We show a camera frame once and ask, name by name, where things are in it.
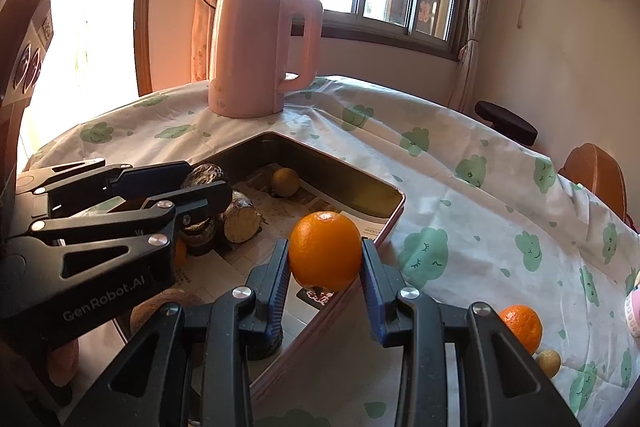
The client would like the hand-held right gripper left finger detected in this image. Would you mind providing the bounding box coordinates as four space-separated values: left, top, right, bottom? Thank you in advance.
65 239 292 427

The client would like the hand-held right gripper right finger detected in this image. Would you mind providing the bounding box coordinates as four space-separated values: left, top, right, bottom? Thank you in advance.
360 238 583 427

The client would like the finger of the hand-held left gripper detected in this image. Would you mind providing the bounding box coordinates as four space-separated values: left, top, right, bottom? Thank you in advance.
0 181 234 284
16 158 194 214

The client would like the medium smooth orange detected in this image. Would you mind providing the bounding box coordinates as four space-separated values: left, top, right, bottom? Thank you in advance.
289 210 362 293

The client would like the rectangular metal tin box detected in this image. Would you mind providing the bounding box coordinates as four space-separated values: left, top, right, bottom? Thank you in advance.
115 131 406 427

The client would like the person's left hand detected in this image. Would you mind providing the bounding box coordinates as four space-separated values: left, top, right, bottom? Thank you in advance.
47 338 81 388

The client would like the round snack in box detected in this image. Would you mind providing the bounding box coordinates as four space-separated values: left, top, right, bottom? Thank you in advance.
222 194 264 244

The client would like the small yellow fruit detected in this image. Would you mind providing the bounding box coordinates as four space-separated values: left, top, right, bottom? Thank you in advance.
271 167 301 198

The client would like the large bumpy orange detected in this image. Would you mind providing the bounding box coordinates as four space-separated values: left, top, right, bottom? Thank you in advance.
498 304 543 355

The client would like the pink electric kettle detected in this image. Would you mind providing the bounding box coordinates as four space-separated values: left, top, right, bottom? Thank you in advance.
207 0 325 118

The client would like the brown cardboard box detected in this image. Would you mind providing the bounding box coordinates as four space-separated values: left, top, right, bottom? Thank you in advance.
0 0 55 108

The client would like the small yellow-green fruit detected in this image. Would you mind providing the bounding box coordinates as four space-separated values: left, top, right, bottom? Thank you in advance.
535 349 562 379

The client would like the dark round stool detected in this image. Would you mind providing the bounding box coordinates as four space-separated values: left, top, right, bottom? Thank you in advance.
474 101 539 146

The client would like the brown leather chair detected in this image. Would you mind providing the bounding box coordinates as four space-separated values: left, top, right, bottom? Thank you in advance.
557 143 633 225

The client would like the pink cartoon mug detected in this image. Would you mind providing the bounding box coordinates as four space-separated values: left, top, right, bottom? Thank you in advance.
622 272 640 338

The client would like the white curtain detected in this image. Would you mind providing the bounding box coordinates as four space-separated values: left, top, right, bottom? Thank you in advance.
452 0 496 114

